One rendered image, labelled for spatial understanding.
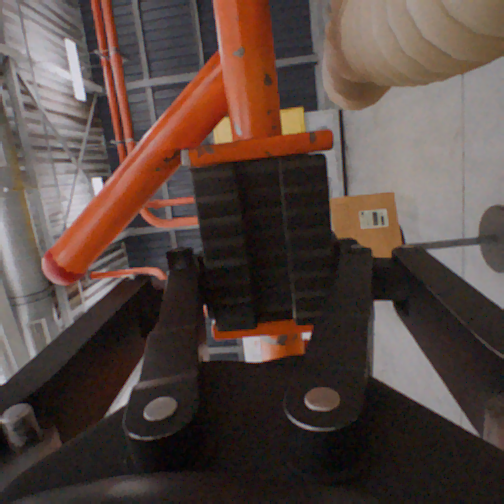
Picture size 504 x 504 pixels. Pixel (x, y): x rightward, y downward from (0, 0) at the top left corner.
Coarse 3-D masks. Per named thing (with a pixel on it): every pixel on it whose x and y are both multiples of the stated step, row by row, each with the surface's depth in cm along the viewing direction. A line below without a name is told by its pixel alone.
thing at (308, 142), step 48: (240, 144) 14; (288, 144) 14; (192, 192) 14; (240, 192) 14; (288, 192) 14; (240, 240) 14; (288, 240) 14; (240, 288) 15; (288, 288) 16; (240, 336) 16
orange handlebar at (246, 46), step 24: (216, 0) 14; (240, 0) 13; (264, 0) 14; (216, 24) 15; (240, 24) 14; (264, 24) 14; (240, 48) 14; (264, 48) 14; (240, 72) 14; (264, 72) 14; (240, 96) 15; (264, 96) 15; (240, 120) 15; (264, 120) 15; (264, 336) 18; (288, 336) 17; (264, 360) 18
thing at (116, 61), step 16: (96, 0) 736; (96, 16) 740; (112, 16) 714; (112, 32) 716; (112, 48) 722; (112, 64) 731; (112, 80) 773; (112, 96) 774; (112, 112) 781; (128, 112) 752; (128, 128) 755; (128, 144) 762; (144, 208) 791; (160, 224) 794; (176, 224) 792; (192, 224) 792; (112, 272) 896; (128, 272) 891; (144, 272) 887; (160, 272) 872
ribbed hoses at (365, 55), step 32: (352, 0) 13; (384, 0) 10; (416, 0) 9; (448, 0) 8; (480, 0) 8; (352, 32) 13; (384, 32) 10; (416, 32) 9; (448, 32) 9; (480, 32) 8; (352, 64) 14; (384, 64) 12; (416, 64) 11; (448, 64) 10; (480, 64) 10; (352, 96) 20
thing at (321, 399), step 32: (352, 256) 14; (352, 288) 11; (320, 320) 9; (352, 320) 8; (320, 352) 7; (352, 352) 7; (320, 384) 6; (352, 384) 6; (288, 416) 5; (320, 416) 5; (352, 416) 5; (320, 448) 5; (352, 448) 5
